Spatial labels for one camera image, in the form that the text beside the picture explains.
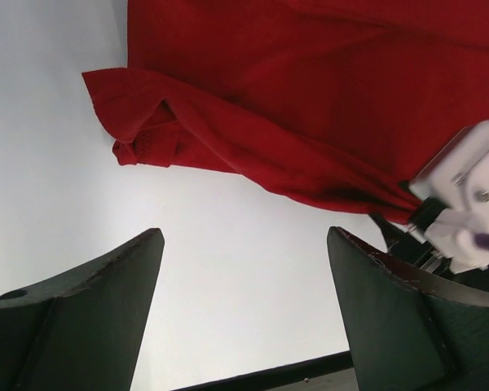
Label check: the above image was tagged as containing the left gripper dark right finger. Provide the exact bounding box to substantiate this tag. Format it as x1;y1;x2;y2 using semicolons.
327;227;489;390

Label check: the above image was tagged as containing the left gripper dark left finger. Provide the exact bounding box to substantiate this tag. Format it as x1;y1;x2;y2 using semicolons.
0;228;164;390

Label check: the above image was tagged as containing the red t shirt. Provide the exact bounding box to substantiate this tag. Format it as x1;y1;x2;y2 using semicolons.
83;0;489;223

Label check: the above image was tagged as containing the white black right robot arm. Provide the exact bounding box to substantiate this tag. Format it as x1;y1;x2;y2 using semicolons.
370;120;489;292

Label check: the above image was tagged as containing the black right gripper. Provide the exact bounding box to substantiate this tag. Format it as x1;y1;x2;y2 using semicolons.
369;197;489;292

